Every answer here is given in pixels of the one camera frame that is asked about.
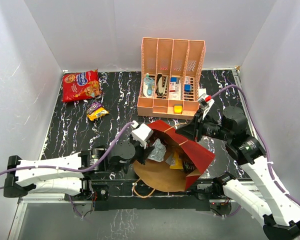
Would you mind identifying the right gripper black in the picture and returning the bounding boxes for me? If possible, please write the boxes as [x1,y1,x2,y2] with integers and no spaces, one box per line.
[175,109,233,143]

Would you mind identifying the silver foil snack packet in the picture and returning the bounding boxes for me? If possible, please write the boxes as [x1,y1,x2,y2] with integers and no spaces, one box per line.
[148,138,167,163]

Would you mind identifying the red paper bag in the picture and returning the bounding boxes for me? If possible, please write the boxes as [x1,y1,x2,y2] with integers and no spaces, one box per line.
[133,120,215,193]

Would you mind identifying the yellow snack packet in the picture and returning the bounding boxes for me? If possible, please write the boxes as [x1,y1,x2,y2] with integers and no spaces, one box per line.
[87,107,109,121]
[169,151,183,170]

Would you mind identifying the purple brown candy packet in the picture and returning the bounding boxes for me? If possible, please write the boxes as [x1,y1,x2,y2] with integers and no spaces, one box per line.
[86,101,103,116]

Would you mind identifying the red cookie snack bag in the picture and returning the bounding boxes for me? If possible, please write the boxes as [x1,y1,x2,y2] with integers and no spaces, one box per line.
[62,69,102,103]

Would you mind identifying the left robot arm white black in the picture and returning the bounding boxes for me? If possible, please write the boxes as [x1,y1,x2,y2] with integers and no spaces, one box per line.
[3,139,154,200]

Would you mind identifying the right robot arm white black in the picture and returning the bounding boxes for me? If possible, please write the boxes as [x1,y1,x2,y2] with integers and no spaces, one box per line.
[176,106,300,240]

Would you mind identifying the yellow sticky notes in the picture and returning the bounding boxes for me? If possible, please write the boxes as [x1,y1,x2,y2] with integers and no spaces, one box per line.
[173,104,183,114]

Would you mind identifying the white box beside organizer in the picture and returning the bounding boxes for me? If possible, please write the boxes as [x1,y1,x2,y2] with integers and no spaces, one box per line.
[198,88,207,98]

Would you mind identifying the blue eraser block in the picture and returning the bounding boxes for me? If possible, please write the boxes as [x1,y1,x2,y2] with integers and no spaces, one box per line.
[184,84,192,93]

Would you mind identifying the white red card box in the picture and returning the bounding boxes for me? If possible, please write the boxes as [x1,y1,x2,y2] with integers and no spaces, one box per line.
[169,76,181,93]

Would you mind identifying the black stapler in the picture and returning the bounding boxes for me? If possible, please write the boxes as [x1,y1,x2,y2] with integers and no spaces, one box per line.
[156,74,168,99]

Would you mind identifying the blue tape dispenser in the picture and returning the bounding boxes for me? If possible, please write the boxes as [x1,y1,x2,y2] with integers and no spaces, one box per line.
[142,73,155,98]

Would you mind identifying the pink desk organizer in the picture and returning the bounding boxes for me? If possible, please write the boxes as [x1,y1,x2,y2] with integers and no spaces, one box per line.
[137,37,206,120]

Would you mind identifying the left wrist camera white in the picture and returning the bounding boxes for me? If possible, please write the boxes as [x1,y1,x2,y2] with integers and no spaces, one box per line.
[131,120,154,149]

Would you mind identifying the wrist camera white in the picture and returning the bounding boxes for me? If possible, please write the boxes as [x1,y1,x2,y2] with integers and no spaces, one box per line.
[197,93,215,119]
[131,120,154,149]

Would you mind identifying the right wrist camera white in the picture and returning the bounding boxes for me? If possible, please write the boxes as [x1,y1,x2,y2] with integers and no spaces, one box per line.
[197,93,215,119]

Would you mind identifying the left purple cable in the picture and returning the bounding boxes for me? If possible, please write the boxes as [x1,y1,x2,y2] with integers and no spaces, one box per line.
[0,121,140,192]

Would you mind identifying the purple cable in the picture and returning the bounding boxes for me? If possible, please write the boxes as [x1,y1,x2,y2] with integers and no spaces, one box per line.
[0,121,140,192]
[208,84,300,213]

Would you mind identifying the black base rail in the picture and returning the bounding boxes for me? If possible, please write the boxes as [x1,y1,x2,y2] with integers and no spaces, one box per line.
[72,178,241,213]

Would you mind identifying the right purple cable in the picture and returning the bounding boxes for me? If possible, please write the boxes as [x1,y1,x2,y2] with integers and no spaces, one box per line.
[208,84,300,213]

